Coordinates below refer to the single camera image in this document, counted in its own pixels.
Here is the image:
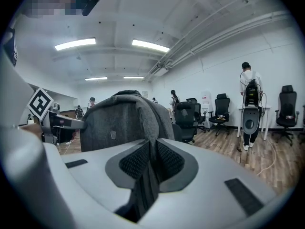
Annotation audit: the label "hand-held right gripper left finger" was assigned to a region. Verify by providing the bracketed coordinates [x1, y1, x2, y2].
[45, 139, 153, 229]

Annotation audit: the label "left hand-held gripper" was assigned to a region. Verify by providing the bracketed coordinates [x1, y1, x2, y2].
[27, 87, 86, 145]

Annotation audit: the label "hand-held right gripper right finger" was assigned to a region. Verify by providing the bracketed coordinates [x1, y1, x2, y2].
[138, 139, 277, 229]

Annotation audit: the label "grey backpack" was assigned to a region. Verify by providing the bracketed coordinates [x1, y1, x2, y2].
[80, 89, 176, 224]

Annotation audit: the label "person's left forearm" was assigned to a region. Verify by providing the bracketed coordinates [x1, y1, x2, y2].
[19, 122, 43, 140]

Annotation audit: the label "black office chair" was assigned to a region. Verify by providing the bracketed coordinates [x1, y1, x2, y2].
[187, 98, 207, 133]
[175, 101, 198, 144]
[209, 93, 231, 137]
[275, 84, 300, 146]

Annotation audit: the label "white floor-standing appliance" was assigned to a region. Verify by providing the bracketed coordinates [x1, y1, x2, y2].
[201, 91, 214, 128]

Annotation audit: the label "grey oval worn device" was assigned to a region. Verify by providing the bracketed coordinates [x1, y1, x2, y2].
[242, 106, 260, 135]

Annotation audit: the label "white ceiling air unit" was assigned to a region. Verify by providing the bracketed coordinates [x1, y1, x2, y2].
[151, 67, 169, 77]

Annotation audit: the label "person's black printed t-shirt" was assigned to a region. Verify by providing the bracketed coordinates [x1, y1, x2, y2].
[1, 27, 19, 66]

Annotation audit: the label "small white table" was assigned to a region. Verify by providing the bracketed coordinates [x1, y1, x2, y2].
[237, 105, 272, 140]

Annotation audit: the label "black electronics pack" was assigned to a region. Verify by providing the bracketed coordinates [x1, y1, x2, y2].
[244, 79, 259, 108]

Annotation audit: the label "person's head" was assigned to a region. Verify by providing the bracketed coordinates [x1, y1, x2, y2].
[22, 0, 90, 18]

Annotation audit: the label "white ceiling pipes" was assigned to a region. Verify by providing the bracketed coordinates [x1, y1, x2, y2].
[142, 8, 291, 81]

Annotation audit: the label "white floor cable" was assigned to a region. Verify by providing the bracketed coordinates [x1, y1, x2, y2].
[256, 137, 278, 176]

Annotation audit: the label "black head-worn camera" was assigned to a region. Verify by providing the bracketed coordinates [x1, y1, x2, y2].
[81, 0, 102, 17]

